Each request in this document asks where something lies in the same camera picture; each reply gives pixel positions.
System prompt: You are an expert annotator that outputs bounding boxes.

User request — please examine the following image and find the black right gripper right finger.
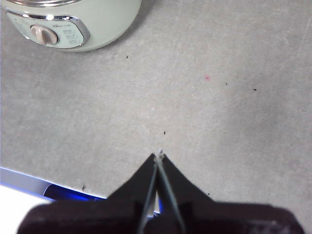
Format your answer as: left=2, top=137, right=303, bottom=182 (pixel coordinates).
left=157, top=152, right=306, bottom=234

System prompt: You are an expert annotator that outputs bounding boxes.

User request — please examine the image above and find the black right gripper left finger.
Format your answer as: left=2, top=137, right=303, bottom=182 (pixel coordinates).
left=16, top=153, right=158, bottom=234

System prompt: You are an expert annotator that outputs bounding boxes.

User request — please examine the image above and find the pale green electric pot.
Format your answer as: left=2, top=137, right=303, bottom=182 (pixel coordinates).
left=0, top=0, right=142, bottom=53

